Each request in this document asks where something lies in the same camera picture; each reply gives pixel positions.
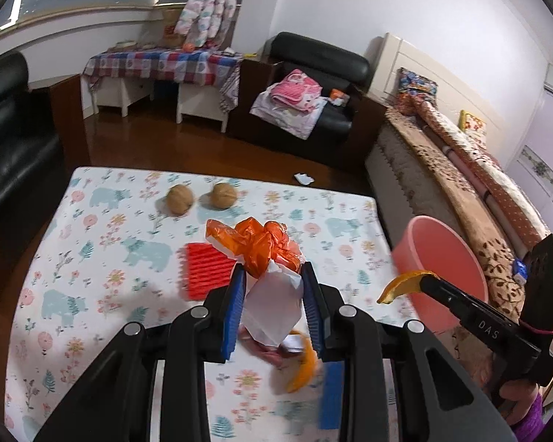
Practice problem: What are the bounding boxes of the purple sleeved right forearm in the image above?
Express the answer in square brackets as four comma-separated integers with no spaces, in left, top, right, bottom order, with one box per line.
[511,393,547,442]

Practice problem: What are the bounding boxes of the blue foam net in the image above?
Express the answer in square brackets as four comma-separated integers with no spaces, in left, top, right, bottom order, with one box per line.
[318,361,348,430]

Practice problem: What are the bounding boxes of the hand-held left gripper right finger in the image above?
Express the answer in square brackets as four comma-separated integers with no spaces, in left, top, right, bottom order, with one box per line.
[300,262,519,442]

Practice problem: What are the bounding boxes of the person's right hand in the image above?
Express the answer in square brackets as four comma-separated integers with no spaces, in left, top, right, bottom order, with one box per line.
[498,375,542,429]

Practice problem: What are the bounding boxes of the patterned hanging cloth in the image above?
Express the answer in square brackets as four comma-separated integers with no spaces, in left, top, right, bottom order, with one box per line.
[219,67,241,113]

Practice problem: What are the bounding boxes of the black leather sofa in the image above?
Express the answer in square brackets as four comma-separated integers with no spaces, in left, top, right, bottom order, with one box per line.
[0,50,90,295]

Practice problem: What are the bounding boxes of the pink folded clothes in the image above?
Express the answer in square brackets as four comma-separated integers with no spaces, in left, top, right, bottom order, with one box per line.
[250,87,328,140]

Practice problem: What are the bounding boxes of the blue tissue pack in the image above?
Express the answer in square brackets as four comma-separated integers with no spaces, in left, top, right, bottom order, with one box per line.
[511,258,531,284]

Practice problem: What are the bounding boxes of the colourful cartoon pillow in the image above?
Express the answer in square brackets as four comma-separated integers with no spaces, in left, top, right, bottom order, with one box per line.
[396,67,438,111]

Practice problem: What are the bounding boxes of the walnut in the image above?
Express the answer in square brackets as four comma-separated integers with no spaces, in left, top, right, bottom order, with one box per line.
[167,184,195,215]
[211,182,238,210]

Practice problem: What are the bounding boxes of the quilted mattress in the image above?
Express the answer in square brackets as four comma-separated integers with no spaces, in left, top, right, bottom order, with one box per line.
[365,124,448,240]

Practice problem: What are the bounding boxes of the pink blanket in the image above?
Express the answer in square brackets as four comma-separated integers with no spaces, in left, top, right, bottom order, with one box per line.
[269,69,323,111]

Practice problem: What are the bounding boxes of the red foam net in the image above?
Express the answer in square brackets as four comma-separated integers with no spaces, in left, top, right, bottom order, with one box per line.
[177,242,238,300]

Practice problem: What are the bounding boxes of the white desk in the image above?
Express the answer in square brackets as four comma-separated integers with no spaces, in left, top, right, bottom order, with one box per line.
[92,76,229,133]

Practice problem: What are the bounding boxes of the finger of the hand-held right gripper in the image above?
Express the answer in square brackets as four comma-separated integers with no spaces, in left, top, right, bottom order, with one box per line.
[418,275,542,371]

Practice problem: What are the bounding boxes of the brown floral blanket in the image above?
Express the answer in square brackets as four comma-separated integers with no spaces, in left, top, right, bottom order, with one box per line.
[385,104,535,318]

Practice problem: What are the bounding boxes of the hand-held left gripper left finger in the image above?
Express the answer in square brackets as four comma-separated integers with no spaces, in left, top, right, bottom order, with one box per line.
[32,264,247,442]

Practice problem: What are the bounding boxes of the yellow floral pillow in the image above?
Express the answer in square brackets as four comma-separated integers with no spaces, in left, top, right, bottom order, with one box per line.
[458,109,487,136]

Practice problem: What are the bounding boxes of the pink plastic bucket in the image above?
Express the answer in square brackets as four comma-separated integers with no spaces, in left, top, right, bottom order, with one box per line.
[391,215,489,334]

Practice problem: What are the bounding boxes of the orange and white plastic bag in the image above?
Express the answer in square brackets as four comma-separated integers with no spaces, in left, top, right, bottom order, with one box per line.
[205,218,305,346]

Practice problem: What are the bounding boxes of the floral bear tablecloth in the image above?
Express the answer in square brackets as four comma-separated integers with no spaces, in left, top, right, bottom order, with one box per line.
[4,166,420,442]

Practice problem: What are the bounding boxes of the cream bed headboard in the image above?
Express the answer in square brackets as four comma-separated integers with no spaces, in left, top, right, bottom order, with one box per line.
[368,32,505,148]

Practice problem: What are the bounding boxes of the black leather armchair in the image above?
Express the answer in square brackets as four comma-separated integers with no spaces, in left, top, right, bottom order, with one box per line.
[226,32,388,169]

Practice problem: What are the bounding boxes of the white puffy jacket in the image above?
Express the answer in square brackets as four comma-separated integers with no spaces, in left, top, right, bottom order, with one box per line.
[174,0,238,49]

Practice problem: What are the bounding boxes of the lilac wardrobe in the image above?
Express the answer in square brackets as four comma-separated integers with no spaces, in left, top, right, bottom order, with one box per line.
[507,62,553,222]

